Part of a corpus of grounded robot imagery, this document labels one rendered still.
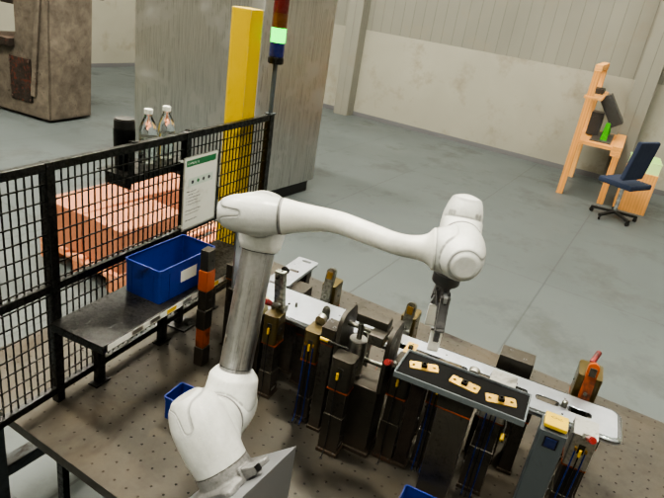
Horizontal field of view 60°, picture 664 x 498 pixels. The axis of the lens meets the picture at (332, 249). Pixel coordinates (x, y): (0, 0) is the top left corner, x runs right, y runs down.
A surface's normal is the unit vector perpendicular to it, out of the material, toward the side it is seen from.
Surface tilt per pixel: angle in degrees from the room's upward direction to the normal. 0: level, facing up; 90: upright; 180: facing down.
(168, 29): 90
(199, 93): 90
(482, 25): 90
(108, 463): 0
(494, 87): 90
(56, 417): 0
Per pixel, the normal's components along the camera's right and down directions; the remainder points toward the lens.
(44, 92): -0.41, 0.31
